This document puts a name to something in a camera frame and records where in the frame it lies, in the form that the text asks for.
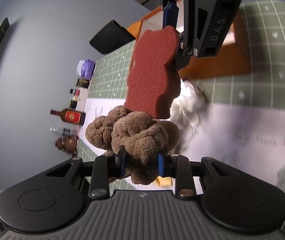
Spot yellow cloth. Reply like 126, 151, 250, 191
153, 176, 174, 189

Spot white gift bundle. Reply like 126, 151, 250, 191
170, 80, 206, 134

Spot green grid tablecloth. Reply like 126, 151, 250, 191
76, 0, 285, 196

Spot clear water bottle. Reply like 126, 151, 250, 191
50, 127, 77, 137

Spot dark glass jar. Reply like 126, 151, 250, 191
76, 78, 90, 89

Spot brown liquor bottle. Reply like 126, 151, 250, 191
50, 109, 86, 126

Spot black chair right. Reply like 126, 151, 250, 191
89, 20, 135, 55

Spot small red label jar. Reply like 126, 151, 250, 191
69, 89, 81, 96

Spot orange cardboard box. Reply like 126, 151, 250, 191
127, 0, 252, 81

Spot black lidded jar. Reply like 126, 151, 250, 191
69, 100, 77, 109

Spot purple tissue pack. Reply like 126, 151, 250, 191
77, 59, 95, 80

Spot white box stand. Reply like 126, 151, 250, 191
76, 88, 89, 111

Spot brown knotted plush towel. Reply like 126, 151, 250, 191
85, 105, 180, 185

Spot brown bear jar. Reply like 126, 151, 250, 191
54, 134, 78, 157

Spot small tape roll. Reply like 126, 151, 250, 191
72, 96, 79, 101

